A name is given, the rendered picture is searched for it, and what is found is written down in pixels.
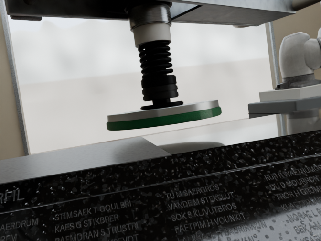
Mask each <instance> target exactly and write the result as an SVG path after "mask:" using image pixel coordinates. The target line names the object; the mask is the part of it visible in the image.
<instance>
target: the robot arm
mask: <svg viewBox="0 0 321 241"><path fill-rule="evenodd" d="M279 65H280V70H281V74H282V83H280V84H278V85H277V87H275V90H281V89H290V88H301V87H306V86H311V85H316V84H321V80H318V79H315V75H314V70H316V69H319V68H321V28H320V29H319V31H318V37H317V38H316V39H311V38H310V36H309V35H308V34H307V33H303V32H298V33H293V34H290V35H288V36H286V37H284V38H283V40H282V43H281V46H280V50H279Z"/></svg>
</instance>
